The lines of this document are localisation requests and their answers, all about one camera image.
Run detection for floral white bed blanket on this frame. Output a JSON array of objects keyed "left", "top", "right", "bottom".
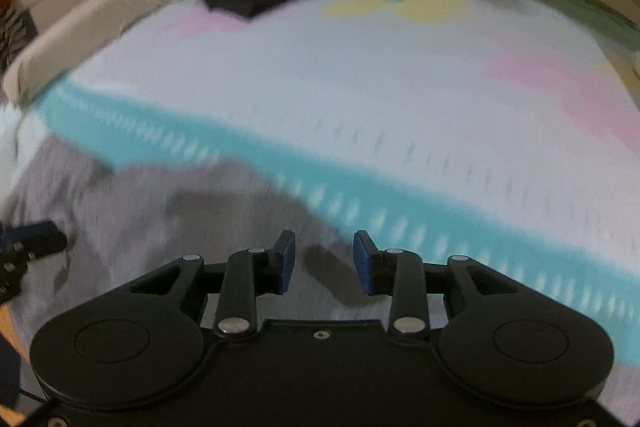
[{"left": 0, "top": 0, "right": 640, "bottom": 377}]

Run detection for red and black object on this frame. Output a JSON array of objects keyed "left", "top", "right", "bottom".
[{"left": 0, "top": 0, "right": 38, "bottom": 74}]

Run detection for beige quilt at bedside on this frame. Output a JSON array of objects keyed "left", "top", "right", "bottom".
[{"left": 2, "top": 0, "right": 178, "bottom": 106}]

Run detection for grey speckled pants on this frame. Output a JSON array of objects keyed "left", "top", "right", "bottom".
[{"left": 1, "top": 138, "right": 390, "bottom": 343}]

